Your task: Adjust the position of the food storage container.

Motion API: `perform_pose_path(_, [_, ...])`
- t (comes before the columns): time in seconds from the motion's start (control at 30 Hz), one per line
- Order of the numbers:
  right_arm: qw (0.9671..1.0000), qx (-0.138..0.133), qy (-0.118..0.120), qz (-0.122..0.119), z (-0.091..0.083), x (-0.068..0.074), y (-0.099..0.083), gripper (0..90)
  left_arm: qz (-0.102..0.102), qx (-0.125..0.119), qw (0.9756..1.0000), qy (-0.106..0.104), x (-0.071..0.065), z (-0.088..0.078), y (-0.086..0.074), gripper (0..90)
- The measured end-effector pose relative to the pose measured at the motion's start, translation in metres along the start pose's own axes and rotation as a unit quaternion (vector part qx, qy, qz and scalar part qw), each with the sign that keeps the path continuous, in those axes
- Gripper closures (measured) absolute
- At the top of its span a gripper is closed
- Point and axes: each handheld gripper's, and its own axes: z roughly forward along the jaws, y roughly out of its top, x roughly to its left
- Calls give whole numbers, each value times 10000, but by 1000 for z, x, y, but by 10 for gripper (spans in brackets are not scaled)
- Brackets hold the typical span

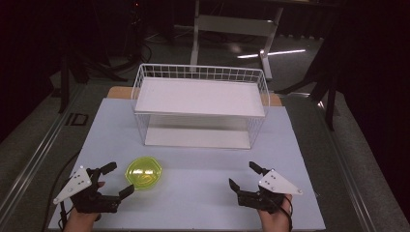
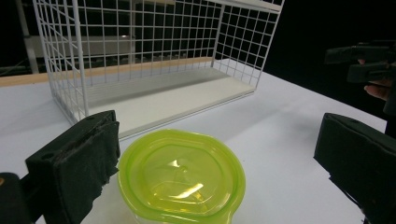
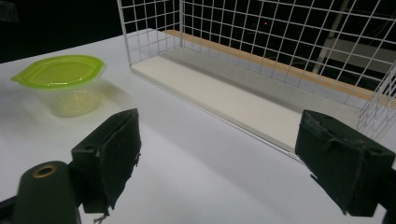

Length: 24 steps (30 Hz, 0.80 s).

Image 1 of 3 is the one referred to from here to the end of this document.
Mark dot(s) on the black rectangular floor frame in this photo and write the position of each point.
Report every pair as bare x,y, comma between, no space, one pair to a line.
77,119

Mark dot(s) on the metal floor rail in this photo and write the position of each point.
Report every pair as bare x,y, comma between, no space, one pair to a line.
348,174
35,154

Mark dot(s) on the pale blue table mat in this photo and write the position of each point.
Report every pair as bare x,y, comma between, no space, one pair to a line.
193,180

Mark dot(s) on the yellow-green translucent bowl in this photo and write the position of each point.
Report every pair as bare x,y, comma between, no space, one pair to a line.
144,173

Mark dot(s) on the person's left hand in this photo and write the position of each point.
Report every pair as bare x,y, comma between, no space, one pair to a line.
80,223

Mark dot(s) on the white metal stand frame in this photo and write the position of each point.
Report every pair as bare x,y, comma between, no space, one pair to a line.
235,25

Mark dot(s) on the black stand legs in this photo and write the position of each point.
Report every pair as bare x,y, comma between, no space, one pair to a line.
330,96
64,87

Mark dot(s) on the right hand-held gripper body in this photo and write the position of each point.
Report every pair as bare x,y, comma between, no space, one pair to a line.
257,200

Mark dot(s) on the person's right hand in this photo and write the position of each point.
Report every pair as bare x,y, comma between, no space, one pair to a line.
275,222

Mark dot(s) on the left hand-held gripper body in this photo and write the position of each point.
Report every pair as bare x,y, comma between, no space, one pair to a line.
93,203

